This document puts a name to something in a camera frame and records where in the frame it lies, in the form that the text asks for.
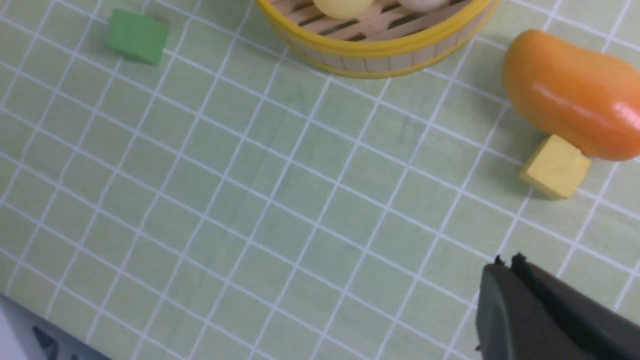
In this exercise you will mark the green checkered tablecloth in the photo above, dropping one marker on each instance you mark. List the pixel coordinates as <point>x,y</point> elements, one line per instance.
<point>234,202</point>

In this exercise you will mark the yellow foam cube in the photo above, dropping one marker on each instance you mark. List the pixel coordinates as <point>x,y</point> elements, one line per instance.
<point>555,169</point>

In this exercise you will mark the yellow bun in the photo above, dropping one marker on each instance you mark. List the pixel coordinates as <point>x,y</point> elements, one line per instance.
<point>343,9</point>

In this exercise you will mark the bamboo steamer tray yellow rim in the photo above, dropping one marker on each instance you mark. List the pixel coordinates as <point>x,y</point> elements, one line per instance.
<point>385,41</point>

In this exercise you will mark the white bun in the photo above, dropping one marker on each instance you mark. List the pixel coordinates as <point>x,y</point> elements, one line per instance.
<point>424,6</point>

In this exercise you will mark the orange plastic mango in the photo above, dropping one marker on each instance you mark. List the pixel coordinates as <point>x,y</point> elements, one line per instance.
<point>586,97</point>

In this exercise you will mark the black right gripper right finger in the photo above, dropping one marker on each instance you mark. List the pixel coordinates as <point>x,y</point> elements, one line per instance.
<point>594,328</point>

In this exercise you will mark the green foam cube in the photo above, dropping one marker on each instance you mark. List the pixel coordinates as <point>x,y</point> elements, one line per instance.
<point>136,37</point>

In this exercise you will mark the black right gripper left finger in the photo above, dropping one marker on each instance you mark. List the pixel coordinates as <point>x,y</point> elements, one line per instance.
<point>512,324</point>

